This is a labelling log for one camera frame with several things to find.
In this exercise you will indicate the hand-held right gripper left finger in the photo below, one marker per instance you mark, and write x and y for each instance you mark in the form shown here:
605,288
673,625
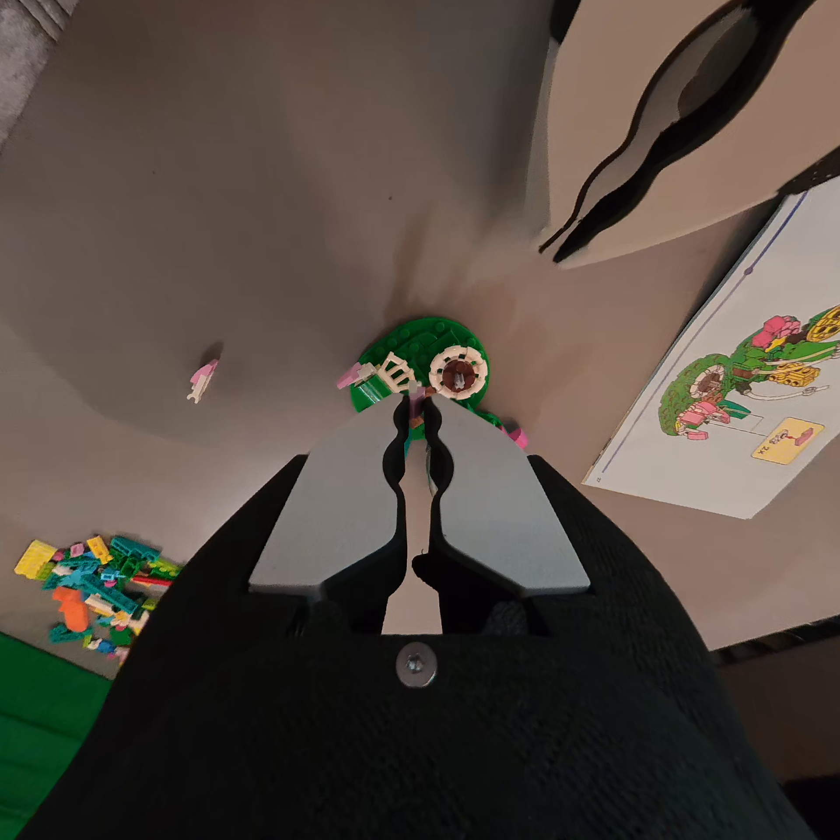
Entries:
334,512

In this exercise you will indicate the pile of colourful lego bricks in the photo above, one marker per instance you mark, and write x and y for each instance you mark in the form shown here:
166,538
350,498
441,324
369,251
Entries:
98,584

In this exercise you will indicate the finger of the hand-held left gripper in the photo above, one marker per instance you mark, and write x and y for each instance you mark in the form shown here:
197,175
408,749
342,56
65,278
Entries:
597,111
774,144

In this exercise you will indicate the lego instruction booklet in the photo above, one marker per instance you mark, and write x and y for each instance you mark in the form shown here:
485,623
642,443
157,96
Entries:
715,472

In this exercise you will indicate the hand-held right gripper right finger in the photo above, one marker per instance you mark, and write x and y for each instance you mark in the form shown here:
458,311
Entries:
499,518

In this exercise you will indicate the green sheet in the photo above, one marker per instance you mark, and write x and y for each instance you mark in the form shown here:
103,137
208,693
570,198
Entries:
39,722

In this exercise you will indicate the green round lego build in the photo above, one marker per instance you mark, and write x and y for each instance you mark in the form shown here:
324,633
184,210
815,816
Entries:
420,341

